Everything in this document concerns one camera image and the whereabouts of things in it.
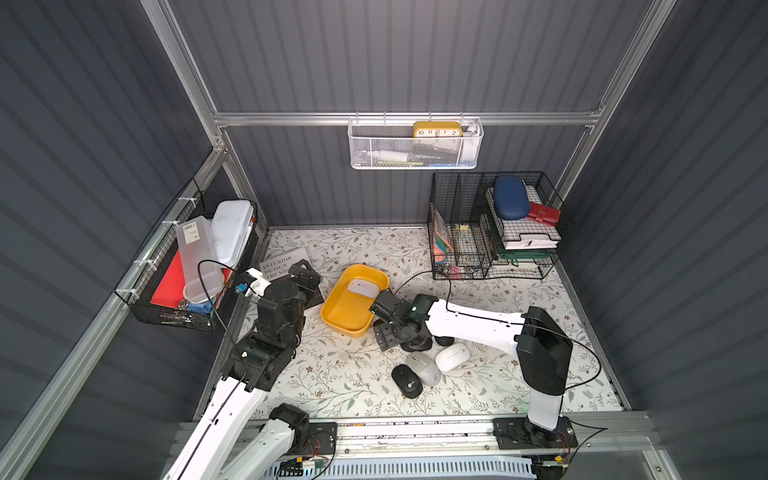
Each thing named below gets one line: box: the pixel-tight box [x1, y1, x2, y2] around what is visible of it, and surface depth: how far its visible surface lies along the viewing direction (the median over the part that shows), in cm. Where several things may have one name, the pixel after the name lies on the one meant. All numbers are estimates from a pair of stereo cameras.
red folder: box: [151, 249, 232, 308], surface depth 68 cm
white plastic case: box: [210, 199, 255, 268], surface depth 77 cm
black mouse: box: [391, 364, 423, 399], surface depth 83 cm
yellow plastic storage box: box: [320, 264, 390, 338], surface depth 100 cm
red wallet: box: [528, 203, 561, 226], surface depth 95 cm
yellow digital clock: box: [413, 121, 463, 138], surface depth 90 cm
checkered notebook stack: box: [485, 185, 562, 250], surface depth 95 cm
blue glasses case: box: [493, 176, 530, 220], surface depth 100 cm
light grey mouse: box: [348, 278, 381, 298], surface depth 102 cm
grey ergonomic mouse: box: [407, 351, 442, 386], surface depth 84 cm
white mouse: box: [435, 343, 470, 372], surface depth 87 cm
